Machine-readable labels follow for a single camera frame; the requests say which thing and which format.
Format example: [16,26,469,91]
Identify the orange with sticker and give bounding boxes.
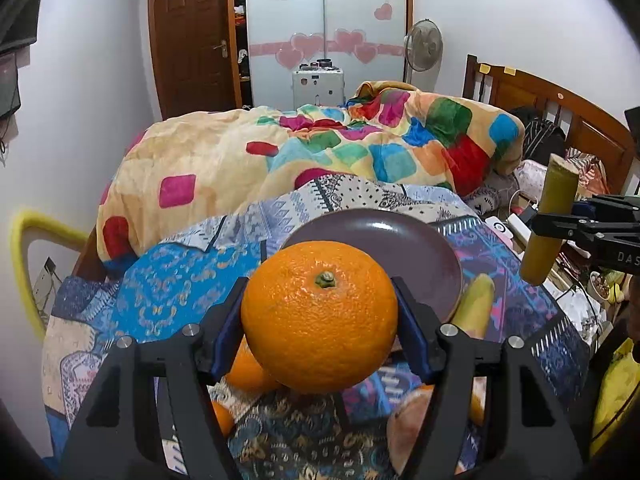
[224,338,281,394]

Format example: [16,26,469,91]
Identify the short sugarcane piece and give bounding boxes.
[451,273,495,339]

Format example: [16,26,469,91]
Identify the small mandarin orange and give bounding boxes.
[212,401,235,438]

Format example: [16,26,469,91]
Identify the pomelo segment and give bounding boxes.
[386,385,434,474]

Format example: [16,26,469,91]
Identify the large orange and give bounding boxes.
[241,240,398,394]

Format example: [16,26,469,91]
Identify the blue patchwork bed cover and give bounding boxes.
[42,174,589,479]

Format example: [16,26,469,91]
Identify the dark purple plate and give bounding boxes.
[284,208,463,322]

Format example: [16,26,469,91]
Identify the black striped bag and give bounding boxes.
[510,106,565,166]

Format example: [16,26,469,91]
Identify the wooden bed headboard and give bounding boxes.
[462,54,636,194]

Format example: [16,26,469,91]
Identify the colourful checked blanket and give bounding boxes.
[96,81,525,269]

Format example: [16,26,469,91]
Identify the standing electric fan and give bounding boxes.
[404,18,444,84]

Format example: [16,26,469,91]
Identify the white appliance box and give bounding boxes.
[292,58,345,108]

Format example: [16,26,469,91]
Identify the white wardrobe with hearts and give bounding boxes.
[246,0,408,110]

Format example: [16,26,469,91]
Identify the brown wooden door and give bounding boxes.
[148,0,235,119]

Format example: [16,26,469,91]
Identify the yellow padded chair frame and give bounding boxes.
[8,209,90,342]

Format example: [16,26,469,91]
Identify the small wall monitor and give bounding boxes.
[0,53,21,120]

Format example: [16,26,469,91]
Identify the wall mounted television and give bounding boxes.
[0,0,41,55]

